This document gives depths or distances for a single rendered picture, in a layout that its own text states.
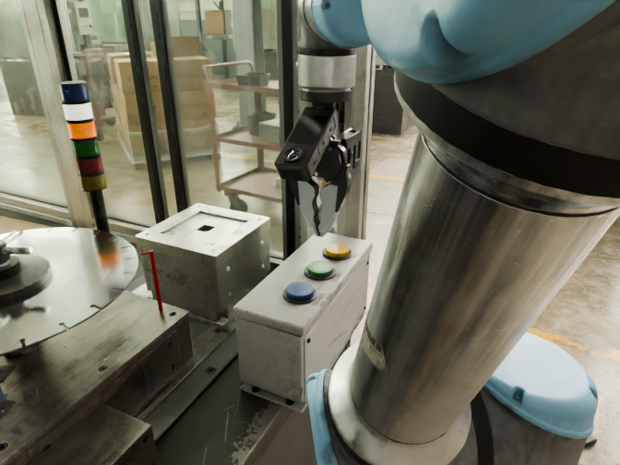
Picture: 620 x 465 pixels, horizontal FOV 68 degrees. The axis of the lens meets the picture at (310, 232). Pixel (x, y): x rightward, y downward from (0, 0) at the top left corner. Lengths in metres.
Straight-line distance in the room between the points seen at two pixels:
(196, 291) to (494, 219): 0.71
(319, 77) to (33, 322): 0.44
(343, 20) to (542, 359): 0.37
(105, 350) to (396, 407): 0.47
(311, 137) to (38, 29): 0.80
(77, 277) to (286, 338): 0.29
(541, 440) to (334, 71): 0.45
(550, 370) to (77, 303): 0.51
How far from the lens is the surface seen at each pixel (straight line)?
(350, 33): 0.48
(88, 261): 0.71
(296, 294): 0.64
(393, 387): 0.30
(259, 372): 0.69
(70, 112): 0.90
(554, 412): 0.44
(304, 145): 0.58
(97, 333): 0.73
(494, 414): 0.45
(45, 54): 1.24
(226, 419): 0.70
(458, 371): 0.27
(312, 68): 0.60
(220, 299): 0.82
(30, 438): 0.62
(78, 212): 1.34
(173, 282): 0.87
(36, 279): 0.68
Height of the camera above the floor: 1.26
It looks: 25 degrees down
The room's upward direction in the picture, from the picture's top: straight up
